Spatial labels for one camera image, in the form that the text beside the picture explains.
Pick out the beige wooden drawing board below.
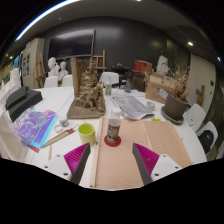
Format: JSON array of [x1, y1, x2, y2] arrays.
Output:
[[88, 116, 193, 190]]

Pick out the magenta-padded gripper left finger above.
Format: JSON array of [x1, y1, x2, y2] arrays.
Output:
[[41, 142, 92, 185]]

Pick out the dark grey stacked blocks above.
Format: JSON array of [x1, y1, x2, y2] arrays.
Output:
[[4, 86, 44, 123]]

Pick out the small clear glass bottle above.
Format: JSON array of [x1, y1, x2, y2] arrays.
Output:
[[124, 79, 133, 94]]

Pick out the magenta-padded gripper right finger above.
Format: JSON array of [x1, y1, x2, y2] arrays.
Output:
[[131, 142, 184, 185]]

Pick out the dark wall screen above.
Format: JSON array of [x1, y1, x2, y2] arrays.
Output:
[[48, 29, 96, 61]]

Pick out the small clear cup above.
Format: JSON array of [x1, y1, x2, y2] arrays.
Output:
[[146, 100, 156, 112]]

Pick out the small white-capped jar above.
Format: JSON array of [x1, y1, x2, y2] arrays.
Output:
[[58, 114, 70, 128]]

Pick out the grey printed newspaper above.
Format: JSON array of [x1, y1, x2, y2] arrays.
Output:
[[109, 94, 155, 120]]

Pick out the dried plant in dark pot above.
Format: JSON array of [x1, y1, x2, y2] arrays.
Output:
[[160, 64, 191, 126]]

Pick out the black backpack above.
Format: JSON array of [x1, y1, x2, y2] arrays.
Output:
[[198, 129, 216, 154]]

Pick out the red box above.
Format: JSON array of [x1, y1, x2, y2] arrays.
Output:
[[133, 59, 153, 74]]

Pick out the green-labelled spray bottle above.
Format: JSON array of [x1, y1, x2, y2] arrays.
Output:
[[104, 74, 113, 96]]

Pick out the brown cardboard box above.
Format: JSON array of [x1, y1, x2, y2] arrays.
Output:
[[144, 72, 174, 105]]

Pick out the thin wooden stick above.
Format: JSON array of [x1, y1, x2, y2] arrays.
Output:
[[47, 144, 53, 161]]

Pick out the wooden easel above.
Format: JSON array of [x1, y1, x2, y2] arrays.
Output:
[[34, 53, 48, 89], [88, 49, 108, 79]]

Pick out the long ceiling strip light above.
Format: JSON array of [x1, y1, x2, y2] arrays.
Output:
[[14, 0, 81, 42]]

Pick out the white plastic chair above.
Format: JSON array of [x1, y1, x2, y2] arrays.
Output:
[[196, 120, 219, 155], [99, 71, 120, 86], [61, 74, 74, 88], [183, 103, 208, 133], [43, 75, 59, 89]]

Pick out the white plaster statue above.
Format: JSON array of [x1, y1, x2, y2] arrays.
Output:
[[156, 54, 169, 76]]

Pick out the yellow-green mug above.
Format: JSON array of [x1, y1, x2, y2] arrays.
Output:
[[77, 121, 97, 147]]

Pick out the golden sculpture on wooden base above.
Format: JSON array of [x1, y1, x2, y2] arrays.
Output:
[[66, 57, 107, 120]]

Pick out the flat round red coaster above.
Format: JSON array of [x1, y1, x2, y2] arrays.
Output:
[[103, 134, 122, 148]]

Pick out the white wrapped canvas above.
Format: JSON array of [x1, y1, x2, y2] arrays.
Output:
[[0, 109, 29, 163]]

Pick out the white plaster bust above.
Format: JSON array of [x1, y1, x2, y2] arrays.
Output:
[[58, 60, 69, 81], [47, 56, 60, 78]]

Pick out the white-capped clear drink bottle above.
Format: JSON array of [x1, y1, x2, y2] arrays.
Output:
[[106, 107, 124, 144]]

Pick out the wooden paintbrush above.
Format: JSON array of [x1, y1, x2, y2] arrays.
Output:
[[40, 123, 80, 149]]

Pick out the white round lid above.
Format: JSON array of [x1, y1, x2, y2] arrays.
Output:
[[53, 123, 64, 134]]

